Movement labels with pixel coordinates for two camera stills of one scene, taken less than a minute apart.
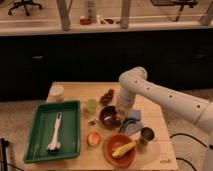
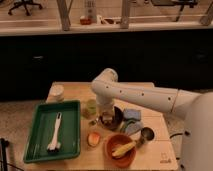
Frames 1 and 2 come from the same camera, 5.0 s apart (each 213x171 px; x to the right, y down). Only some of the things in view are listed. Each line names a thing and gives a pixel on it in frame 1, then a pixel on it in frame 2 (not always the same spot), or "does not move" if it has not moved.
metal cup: (146, 135) does not move
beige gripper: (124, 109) → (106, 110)
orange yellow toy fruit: (93, 139) does not move
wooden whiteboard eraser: (121, 115) → (107, 117)
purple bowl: (108, 117) does not move
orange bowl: (115, 141) does not move
